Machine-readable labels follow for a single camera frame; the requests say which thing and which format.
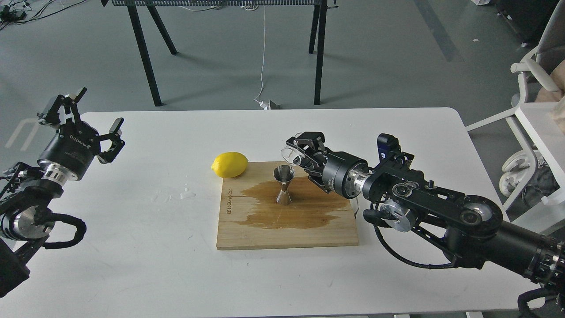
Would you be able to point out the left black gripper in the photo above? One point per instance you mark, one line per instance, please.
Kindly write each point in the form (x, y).
(70, 150)

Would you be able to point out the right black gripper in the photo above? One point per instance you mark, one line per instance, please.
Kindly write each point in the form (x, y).
(334, 171)

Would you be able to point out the steel jigger measuring cup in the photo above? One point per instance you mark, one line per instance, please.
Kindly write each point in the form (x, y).
(284, 174)

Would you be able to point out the small clear glass cup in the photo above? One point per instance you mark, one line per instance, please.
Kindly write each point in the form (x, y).
(292, 156)

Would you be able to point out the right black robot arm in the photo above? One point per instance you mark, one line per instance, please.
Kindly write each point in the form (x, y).
(468, 229)

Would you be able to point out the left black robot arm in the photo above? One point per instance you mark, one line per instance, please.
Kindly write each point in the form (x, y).
(24, 208)

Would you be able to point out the yellow lemon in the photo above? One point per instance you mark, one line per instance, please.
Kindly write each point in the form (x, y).
(229, 164)

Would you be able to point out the wooden cutting board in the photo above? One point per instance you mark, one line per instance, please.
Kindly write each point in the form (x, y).
(250, 218)

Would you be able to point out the white side table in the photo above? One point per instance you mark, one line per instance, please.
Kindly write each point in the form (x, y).
(549, 215)

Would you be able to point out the white office chair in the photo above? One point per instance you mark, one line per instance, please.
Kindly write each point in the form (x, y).
(547, 55)

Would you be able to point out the black metal table frame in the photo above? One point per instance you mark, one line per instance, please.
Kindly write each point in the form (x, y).
(180, 44)

